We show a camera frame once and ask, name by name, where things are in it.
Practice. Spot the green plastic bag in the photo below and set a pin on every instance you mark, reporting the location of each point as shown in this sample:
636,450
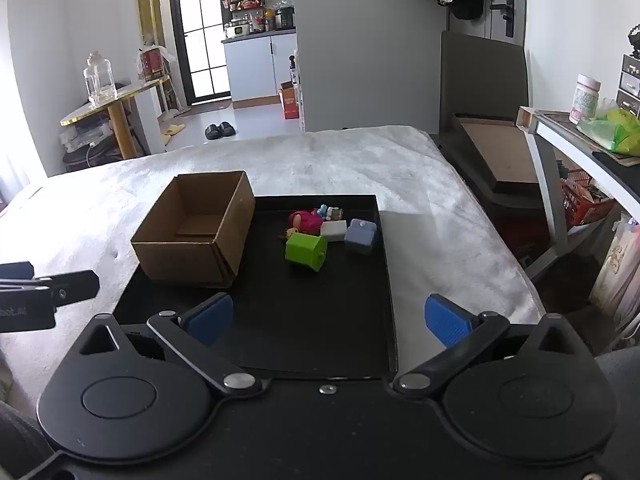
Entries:
615,132

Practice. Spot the black slipper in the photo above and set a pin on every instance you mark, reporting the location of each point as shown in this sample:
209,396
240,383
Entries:
213,131
228,128

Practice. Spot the stacked clear storage boxes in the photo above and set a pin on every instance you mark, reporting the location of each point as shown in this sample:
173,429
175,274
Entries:
85,135

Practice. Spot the gold pillar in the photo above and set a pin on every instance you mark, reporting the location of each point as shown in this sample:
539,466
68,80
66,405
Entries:
147,0

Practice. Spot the black glass-pane door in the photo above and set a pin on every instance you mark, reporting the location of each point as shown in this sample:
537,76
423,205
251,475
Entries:
176,35

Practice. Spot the dark bag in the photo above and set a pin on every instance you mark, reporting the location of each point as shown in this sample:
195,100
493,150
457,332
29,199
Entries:
90,160

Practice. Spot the red spice rack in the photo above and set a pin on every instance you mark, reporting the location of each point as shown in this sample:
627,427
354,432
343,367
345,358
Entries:
244,2

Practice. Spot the spray bottle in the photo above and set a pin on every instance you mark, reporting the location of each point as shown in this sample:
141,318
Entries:
293,72

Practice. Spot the white fuzzy blanket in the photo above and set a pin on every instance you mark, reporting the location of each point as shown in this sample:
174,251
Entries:
350,160

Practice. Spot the yellow slipper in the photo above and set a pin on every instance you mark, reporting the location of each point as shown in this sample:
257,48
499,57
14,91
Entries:
173,132

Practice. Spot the white patterned bag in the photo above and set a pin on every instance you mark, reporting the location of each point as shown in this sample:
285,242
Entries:
617,275

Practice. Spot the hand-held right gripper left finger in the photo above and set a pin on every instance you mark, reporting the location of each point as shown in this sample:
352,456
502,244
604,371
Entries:
210,317

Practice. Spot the brown cardboard box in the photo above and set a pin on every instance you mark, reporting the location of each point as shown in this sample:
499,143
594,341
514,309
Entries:
175,260

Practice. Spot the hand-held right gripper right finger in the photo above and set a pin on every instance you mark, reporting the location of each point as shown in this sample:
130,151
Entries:
446,321

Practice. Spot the blue-grey toy block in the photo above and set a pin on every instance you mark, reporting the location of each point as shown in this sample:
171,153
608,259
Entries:
357,240

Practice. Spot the rice cooker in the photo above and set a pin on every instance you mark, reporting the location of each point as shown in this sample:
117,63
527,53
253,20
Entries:
236,30

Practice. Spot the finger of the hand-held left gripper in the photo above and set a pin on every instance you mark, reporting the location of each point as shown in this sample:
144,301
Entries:
75,286
15,270

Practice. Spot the clear glass jar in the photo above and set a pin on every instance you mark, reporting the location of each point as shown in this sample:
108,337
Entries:
100,85

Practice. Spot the black tray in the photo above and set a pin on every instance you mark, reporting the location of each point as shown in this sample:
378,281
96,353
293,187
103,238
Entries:
310,320

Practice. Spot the red basket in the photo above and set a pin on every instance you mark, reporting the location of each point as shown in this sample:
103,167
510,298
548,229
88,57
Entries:
587,205

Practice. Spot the white toy block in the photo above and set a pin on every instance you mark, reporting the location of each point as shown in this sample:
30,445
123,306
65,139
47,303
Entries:
332,231

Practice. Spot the small brown cylinder toy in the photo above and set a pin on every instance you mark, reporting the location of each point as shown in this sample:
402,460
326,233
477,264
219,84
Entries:
337,214

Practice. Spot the white kitchen cabinet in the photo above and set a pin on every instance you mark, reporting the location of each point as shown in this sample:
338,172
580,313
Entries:
250,67

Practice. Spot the red box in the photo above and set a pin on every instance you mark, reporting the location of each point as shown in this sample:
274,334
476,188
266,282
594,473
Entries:
154,65

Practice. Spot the pink and white canister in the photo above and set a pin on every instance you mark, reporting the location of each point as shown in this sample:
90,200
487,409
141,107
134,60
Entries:
585,100

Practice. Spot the gold-edged side table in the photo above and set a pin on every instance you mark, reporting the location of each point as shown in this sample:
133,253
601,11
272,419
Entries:
122,135

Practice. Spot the white desk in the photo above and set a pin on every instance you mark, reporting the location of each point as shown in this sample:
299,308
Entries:
552,195

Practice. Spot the orange cardboard box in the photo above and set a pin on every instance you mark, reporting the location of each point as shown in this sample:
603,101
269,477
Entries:
289,102

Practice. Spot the small drawer organiser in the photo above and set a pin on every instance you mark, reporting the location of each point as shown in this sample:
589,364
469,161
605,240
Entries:
629,85

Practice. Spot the dark grey board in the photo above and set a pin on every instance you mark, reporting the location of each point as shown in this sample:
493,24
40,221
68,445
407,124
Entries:
480,75

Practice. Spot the pink doll figure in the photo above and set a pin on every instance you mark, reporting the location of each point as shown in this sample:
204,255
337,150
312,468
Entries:
305,221

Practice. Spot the green toy block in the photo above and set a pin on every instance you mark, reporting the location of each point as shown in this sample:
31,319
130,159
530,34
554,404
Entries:
302,250

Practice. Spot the cardboard cat scratcher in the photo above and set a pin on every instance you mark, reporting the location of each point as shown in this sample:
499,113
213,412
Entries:
500,155

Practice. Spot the small blue-headed figure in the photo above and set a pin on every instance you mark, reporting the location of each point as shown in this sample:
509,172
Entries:
323,211

